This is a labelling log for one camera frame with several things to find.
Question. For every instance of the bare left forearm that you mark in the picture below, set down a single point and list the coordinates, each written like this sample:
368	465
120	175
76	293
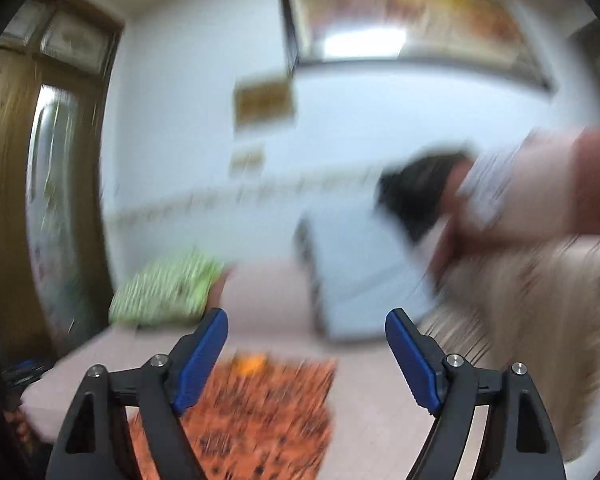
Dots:
584	198

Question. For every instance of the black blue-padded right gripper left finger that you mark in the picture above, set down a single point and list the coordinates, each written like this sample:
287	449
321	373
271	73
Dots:
95	438

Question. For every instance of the large framed wall painting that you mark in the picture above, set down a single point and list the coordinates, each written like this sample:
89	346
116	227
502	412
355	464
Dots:
481	35

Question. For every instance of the orange black floral garment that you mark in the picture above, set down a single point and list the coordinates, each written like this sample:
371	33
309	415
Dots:
260	417

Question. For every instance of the pink quilted headboard cushion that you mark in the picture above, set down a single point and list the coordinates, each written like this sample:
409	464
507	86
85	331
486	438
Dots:
265	297

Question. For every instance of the green patterned pillow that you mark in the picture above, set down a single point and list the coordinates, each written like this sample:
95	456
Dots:
168	291

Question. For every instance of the beige wall switch plate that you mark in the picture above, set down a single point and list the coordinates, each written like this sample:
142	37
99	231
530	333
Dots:
247	162

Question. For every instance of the pale blue folded blanket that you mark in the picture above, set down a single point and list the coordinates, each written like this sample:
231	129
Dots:
362	265

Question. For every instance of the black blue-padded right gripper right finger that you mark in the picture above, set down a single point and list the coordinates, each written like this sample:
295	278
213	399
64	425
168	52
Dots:
519	441

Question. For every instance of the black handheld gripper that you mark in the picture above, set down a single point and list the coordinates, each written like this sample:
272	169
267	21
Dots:
413	193

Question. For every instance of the white gloved left hand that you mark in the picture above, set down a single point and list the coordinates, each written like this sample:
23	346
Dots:
509	198

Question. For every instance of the brown wooden glass-door wardrobe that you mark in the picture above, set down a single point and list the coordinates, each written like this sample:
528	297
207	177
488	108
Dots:
56	59

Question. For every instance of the small framed wall picture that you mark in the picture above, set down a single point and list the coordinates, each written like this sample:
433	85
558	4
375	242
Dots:
257	102

